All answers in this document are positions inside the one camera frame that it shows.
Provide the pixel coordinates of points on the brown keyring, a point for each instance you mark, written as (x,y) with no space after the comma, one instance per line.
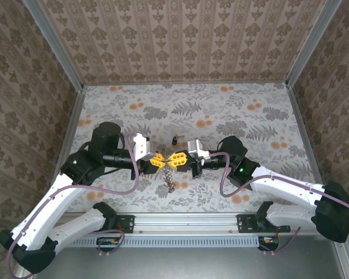
(169,178)

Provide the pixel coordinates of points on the black-headed key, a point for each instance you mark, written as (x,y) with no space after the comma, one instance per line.
(174,141)

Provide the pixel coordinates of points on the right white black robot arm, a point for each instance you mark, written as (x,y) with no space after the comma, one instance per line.
(291,189)

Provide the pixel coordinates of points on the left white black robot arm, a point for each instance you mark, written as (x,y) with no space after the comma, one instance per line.
(46,209)

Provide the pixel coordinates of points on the floral patterned table cover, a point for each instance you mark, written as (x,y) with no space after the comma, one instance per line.
(192,98)

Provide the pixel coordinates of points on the silver metal panel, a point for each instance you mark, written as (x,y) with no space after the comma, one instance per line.
(186,264)

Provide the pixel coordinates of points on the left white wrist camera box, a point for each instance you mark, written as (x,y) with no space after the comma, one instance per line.
(142,146)

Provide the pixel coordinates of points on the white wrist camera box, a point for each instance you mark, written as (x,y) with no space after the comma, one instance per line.
(142,146)
(196,148)

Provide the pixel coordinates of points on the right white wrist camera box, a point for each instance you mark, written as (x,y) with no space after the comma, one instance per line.
(196,148)

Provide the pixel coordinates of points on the aluminium table side rail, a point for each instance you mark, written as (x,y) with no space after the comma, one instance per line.
(301,122)
(72,122)

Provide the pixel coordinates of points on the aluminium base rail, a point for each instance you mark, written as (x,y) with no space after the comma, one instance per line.
(186,222)

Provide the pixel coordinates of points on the aluminium frame post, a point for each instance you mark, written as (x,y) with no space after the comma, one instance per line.
(53,46)
(314,43)

